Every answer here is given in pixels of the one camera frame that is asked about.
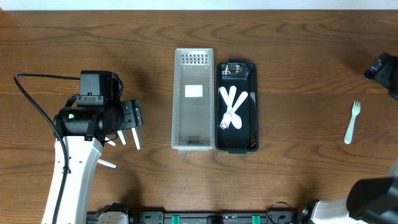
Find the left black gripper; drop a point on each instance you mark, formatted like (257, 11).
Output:
(130, 114)

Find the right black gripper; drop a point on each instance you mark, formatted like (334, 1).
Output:
(385, 71)

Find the white plastic spoon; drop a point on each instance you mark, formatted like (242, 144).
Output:
(230, 116)
(121, 137)
(111, 142)
(136, 138)
(106, 163)

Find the white plastic fork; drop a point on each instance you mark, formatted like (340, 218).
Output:
(350, 130)
(228, 99)
(236, 119)

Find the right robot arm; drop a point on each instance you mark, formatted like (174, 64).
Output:
(369, 200)

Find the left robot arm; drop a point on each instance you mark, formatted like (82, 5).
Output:
(84, 124)

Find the clear perforated plastic tray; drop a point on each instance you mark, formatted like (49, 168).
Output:
(193, 117)

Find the black perforated plastic tray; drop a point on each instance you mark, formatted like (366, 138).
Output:
(242, 75)

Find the black mounting rail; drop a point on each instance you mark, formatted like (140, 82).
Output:
(119, 213)

